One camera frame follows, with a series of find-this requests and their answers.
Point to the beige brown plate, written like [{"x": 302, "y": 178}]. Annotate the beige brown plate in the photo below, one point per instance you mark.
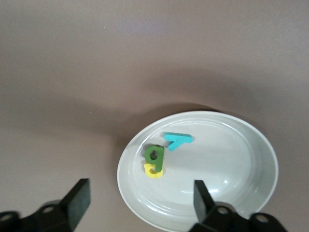
[{"x": 229, "y": 164}]

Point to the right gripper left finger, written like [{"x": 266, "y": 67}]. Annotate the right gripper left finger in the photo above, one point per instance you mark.
[{"x": 72, "y": 205}]

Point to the green foam letter b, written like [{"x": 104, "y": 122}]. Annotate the green foam letter b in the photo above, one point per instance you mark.
[{"x": 159, "y": 164}]

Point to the yellow foam letter d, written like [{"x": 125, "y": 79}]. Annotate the yellow foam letter d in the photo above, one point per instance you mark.
[{"x": 154, "y": 174}]

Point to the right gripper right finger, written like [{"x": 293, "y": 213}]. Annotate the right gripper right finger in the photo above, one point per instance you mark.
[{"x": 205, "y": 212}]

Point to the teal foam letter y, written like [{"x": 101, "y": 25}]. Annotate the teal foam letter y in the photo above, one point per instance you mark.
[{"x": 178, "y": 140}]

